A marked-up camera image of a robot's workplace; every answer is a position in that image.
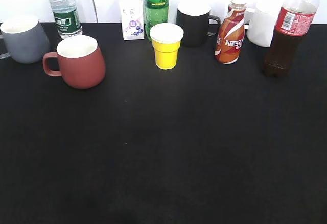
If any cola bottle red label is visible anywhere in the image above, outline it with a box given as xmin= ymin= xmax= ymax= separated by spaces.
xmin=262 ymin=0 xmax=320 ymax=77

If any yellow plastic cup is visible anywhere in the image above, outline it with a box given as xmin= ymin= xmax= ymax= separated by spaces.
xmin=150 ymin=23 xmax=184 ymax=70

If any green sprite bottle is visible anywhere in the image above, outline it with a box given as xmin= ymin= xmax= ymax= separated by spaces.
xmin=143 ymin=0 xmax=169 ymax=41

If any black ceramic mug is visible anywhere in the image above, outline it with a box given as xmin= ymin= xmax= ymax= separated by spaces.
xmin=176 ymin=0 xmax=221 ymax=47

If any red ceramic mug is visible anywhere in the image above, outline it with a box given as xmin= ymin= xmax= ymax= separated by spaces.
xmin=42 ymin=35 xmax=106 ymax=89

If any orange nescafe bottle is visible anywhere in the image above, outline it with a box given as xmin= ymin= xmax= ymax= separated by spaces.
xmin=214 ymin=0 xmax=247 ymax=64

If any small white milk carton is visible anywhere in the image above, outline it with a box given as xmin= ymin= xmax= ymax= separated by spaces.
xmin=119 ymin=0 xmax=145 ymax=41

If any white ceramic mug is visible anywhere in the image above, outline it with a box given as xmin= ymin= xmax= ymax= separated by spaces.
xmin=244 ymin=1 xmax=280 ymax=47

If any clear water bottle green label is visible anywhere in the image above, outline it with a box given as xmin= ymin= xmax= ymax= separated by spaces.
xmin=49 ymin=0 xmax=82 ymax=39

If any grey ceramic mug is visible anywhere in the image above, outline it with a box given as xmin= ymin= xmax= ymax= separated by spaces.
xmin=1 ymin=15 xmax=51 ymax=64

